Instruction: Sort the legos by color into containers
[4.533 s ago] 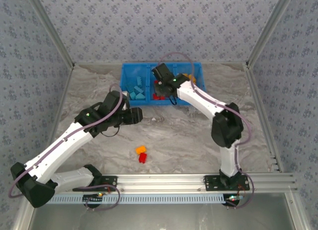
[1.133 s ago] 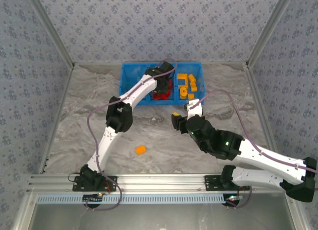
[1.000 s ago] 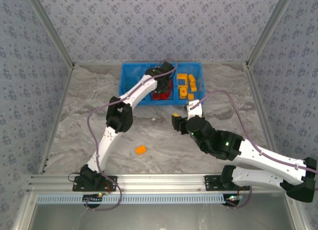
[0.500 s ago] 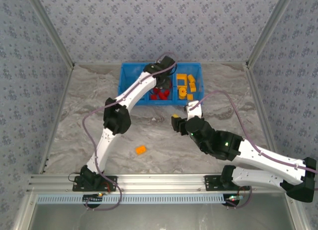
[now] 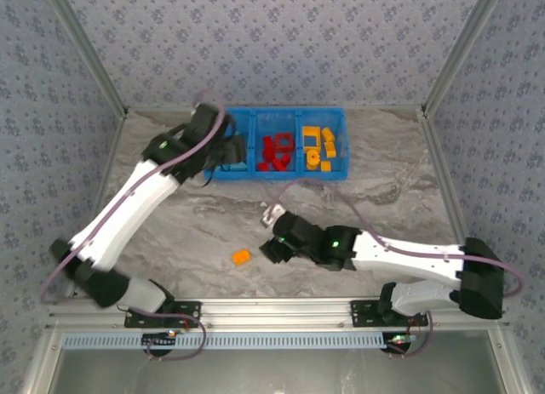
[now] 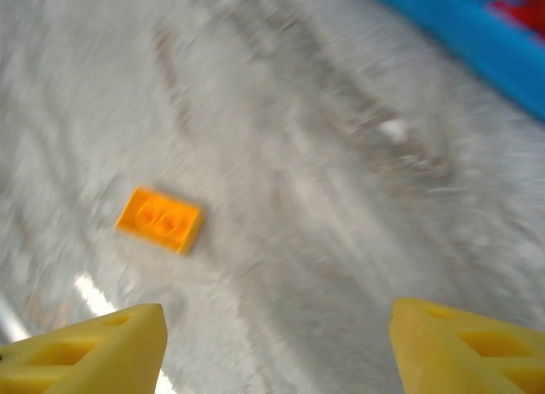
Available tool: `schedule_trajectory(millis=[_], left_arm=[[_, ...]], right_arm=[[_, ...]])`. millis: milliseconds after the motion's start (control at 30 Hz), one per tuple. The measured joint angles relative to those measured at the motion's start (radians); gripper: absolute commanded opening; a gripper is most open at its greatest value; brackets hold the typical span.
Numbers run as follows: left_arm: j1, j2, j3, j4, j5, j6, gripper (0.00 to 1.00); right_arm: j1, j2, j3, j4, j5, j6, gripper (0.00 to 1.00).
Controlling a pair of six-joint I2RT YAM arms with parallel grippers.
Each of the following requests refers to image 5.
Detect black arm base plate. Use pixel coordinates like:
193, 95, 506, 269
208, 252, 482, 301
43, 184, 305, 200
123, 300, 202, 329
349, 300, 429, 329

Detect aluminium frame post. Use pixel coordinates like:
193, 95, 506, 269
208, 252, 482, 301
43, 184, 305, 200
420, 0, 508, 113
42, 0, 129, 117

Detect aluminium side rail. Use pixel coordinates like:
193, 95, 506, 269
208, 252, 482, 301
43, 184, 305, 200
416, 108, 469, 242
84, 111, 129, 242

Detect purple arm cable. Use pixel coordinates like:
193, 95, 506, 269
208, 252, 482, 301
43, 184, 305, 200
40, 89, 227, 363
274, 177, 525, 360

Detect wide aluminium front rail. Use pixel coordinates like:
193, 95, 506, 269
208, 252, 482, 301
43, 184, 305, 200
44, 298, 510, 331

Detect slotted grey cable duct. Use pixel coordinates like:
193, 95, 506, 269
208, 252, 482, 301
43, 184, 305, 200
62, 332, 389, 351

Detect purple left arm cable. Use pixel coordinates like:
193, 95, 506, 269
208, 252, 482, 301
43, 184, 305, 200
40, 89, 227, 363

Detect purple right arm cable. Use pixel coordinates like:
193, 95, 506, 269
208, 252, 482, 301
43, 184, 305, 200
274, 177, 525, 360

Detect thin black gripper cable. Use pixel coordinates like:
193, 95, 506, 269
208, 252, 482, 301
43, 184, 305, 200
202, 146, 222, 189

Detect steel front panel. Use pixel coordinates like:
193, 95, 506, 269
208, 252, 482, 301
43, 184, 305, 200
54, 329, 506, 394

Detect blue three-compartment bin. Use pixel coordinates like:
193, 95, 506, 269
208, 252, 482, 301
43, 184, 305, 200
203, 106, 351, 183

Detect small black controller board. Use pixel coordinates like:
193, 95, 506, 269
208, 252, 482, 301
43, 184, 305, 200
141, 330, 179, 357
381, 332, 416, 357

